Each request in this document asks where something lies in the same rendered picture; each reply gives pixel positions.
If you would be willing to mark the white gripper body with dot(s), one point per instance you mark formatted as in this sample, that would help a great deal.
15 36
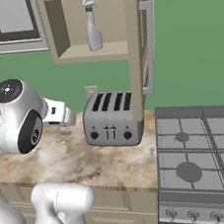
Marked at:
70 116

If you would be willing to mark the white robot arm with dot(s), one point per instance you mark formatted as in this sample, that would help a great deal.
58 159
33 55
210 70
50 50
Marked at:
17 119

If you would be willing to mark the beige cabinet door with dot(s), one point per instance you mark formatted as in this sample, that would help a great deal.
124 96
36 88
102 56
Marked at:
135 64

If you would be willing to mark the grey spray bottle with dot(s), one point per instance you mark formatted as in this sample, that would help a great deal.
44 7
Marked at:
93 33

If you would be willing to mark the beige base cabinet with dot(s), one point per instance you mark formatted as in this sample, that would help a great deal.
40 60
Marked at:
129 211

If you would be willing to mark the grey four-slot toaster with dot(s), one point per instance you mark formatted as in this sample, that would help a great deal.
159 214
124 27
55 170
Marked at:
112 127

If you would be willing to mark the grey framed window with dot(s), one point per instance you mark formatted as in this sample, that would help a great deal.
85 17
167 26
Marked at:
6 17

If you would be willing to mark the grey gas hob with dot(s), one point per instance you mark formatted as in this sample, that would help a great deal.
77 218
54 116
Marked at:
195 153

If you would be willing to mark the grey hob knob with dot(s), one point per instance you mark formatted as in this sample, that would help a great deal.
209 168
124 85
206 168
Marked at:
171 213
217 216
193 214

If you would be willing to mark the white wall outlet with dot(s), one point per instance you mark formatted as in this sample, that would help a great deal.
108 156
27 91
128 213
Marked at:
89 91

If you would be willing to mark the beige wall cabinet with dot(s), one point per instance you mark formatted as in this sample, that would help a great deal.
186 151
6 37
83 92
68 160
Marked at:
77 57

